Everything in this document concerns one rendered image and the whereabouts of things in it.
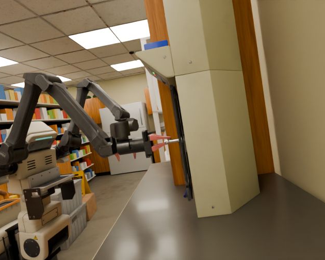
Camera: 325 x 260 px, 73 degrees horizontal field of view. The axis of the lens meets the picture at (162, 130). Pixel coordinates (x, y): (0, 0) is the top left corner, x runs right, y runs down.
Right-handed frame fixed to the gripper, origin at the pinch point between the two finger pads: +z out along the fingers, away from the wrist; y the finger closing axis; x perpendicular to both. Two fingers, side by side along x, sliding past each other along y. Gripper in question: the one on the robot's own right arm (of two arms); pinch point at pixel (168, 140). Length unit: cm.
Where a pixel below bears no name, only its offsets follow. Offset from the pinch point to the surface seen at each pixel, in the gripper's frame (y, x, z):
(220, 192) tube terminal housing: -18.4, -10.7, 14.5
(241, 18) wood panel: 48, 27, 41
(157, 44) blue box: 38.9, 9.8, 1.1
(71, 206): -79, 167, -146
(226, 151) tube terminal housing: -5.8, -8.9, 18.9
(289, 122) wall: -2, 13, 49
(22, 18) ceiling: 145, 155, -153
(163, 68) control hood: 24.0, -10.9, 2.9
